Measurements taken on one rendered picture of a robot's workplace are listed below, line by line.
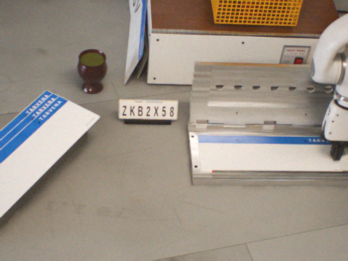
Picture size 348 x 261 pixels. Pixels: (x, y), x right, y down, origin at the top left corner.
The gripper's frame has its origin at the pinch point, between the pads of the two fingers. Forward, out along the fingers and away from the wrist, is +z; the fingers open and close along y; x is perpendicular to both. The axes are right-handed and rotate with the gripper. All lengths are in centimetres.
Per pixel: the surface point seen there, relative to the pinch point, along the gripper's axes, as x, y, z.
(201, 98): 10.3, -35.8, -9.0
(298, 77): 11.6, -10.5, -15.4
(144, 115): 15, -50, -1
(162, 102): 15.6, -45.2, -4.1
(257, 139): 6.8, -20.0, 1.3
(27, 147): -7, -79, -5
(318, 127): 10.7, -2.2, -0.4
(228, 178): -6.7, -29.5, 4.0
